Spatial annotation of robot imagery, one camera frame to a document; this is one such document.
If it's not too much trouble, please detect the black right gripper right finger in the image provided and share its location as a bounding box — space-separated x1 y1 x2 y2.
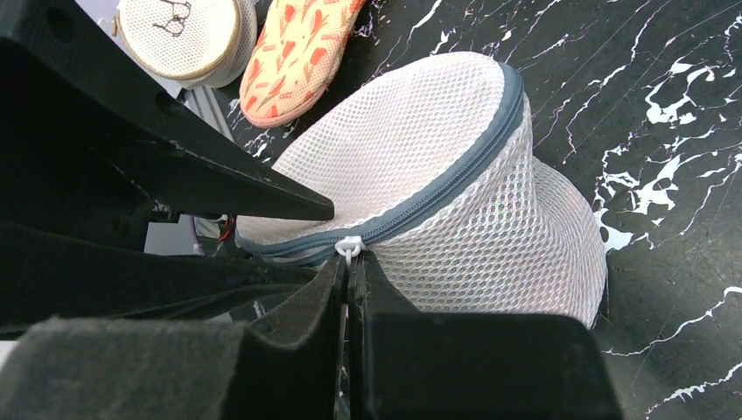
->
347 251 622 419

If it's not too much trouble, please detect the aluminium frame rail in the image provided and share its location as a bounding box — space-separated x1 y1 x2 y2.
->
179 87 235 142

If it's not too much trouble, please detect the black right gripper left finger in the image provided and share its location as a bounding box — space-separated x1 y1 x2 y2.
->
1 256 347 419

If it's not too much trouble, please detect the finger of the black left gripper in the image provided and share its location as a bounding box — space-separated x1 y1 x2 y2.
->
1 221 314 340
1 1 334 249

